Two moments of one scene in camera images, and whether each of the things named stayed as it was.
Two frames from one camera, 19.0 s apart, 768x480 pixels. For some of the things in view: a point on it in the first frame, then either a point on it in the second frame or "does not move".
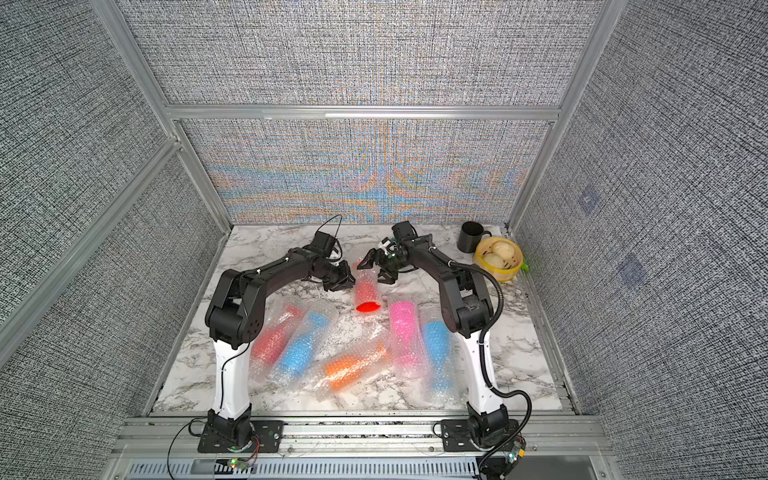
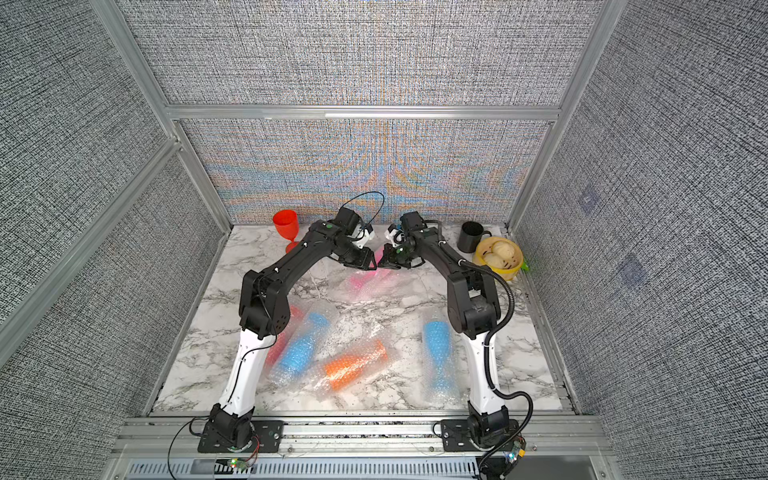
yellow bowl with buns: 500,256 does not move
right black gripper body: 389,264 does not move
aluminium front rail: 178,437 does not move
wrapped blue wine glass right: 441,362 does not move
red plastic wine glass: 367,291 to 288,223
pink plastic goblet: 404,338 to 383,283
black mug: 470,236 does not move
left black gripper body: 336,277 to 354,256
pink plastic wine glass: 404,336 to 367,279
